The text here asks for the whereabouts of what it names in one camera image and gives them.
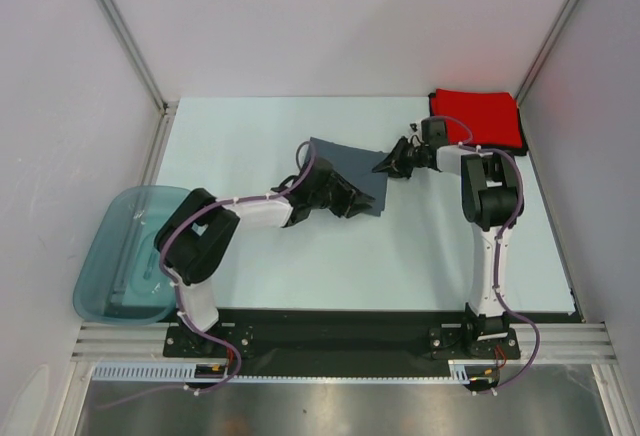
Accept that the aluminium front rail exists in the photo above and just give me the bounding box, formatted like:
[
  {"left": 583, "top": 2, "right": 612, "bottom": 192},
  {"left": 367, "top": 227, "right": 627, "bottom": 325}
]
[{"left": 71, "top": 323, "right": 617, "bottom": 364}]

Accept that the white slotted cable duct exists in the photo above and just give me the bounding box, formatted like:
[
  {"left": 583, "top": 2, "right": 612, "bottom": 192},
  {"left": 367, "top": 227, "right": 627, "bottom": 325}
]
[{"left": 92, "top": 361, "right": 497, "bottom": 386}]

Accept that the left aluminium frame post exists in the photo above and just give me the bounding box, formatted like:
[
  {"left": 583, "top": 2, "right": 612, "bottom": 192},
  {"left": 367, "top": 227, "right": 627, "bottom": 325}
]
[{"left": 73, "top": 0, "right": 169, "bottom": 110}]

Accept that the right aluminium frame post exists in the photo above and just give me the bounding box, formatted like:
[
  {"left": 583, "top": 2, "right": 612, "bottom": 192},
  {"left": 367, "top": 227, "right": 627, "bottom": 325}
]
[{"left": 514, "top": 0, "right": 606, "bottom": 102}]

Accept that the aluminium frame post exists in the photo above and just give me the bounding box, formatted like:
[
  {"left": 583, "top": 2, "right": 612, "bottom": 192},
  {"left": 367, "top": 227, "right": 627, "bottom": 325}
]
[
  {"left": 73, "top": 0, "right": 169, "bottom": 110},
  {"left": 514, "top": 0, "right": 606, "bottom": 102}
]

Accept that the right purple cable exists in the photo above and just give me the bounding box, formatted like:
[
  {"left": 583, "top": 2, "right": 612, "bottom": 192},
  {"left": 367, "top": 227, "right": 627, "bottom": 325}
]
[{"left": 429, "top": 114, "right": 541, "bottom": 397}]

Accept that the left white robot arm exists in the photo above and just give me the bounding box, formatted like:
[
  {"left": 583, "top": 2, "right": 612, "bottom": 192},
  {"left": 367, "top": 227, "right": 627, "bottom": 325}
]
[{"left": 154, "top": 156, "right": 375, "bottom": 356}]

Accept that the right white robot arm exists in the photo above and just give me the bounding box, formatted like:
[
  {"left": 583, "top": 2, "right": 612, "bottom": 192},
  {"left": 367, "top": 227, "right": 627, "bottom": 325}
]
[{"left": 373, "top": 116, "right": 524, "bottom": 358}]

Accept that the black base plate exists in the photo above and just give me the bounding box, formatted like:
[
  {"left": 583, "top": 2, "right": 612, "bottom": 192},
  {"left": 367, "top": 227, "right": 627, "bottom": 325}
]
[{"left": 163, "top": 309, "right": 521, "bottom": 376}]

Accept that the grey t shirt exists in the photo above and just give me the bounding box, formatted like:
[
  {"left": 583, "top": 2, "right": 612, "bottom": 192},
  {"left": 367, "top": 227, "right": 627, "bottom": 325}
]
[{"left": 310, "top": 137, "right": 387, "bottom": 217}]

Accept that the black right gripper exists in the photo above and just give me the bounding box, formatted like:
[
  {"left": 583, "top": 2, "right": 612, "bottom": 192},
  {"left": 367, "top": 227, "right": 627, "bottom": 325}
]
[{"left": 375, "top": 136, "right": 428, "bottom": 179}]

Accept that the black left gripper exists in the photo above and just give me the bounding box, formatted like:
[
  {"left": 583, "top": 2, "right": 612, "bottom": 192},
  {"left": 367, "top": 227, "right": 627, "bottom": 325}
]
[{"left": 309, "top": 172, "right": 374, "bottom": 219}]

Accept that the teal transparent plastic bin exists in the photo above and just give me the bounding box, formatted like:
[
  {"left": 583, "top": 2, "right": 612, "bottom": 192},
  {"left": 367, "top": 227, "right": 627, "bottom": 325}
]
[{"left": 72, "top": 185, "right": 189, "bottom": 326}]

